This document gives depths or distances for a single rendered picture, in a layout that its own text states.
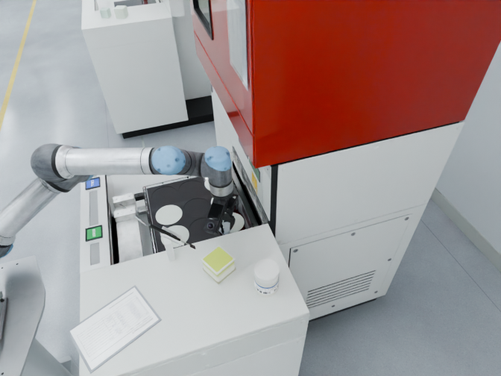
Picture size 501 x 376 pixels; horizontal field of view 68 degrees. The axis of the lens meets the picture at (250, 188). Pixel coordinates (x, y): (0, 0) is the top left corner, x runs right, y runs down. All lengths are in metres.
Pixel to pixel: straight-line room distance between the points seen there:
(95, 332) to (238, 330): 0.39
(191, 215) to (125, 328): 0.49
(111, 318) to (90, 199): 0.52
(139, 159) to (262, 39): 0.44
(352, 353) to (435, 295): 0.63
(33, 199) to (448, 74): 1.32
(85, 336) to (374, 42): 1.08
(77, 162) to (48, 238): 1.76
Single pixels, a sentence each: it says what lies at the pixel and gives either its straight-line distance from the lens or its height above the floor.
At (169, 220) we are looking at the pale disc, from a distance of 1.41.
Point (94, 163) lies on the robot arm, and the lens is 1.09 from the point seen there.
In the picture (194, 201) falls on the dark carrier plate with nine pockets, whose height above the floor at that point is 0.90.
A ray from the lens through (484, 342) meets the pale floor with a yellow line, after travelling 2.41.
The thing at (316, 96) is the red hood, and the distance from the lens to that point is 1.02.
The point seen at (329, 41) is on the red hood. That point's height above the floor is 1.57.
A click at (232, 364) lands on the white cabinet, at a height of 0.79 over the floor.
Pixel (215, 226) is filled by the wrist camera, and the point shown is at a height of 1.05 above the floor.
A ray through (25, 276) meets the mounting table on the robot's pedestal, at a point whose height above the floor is 0.82.
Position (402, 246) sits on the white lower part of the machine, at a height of 0.54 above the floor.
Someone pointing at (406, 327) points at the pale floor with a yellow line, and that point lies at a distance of 2.28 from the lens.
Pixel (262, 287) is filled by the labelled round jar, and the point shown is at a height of 1.02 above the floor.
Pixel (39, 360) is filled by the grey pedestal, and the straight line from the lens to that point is 1.73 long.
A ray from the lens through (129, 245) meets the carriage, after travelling 1.40.
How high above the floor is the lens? 1.94
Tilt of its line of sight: 44 degrees down
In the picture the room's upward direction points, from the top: 2 degrees counter-clockwise
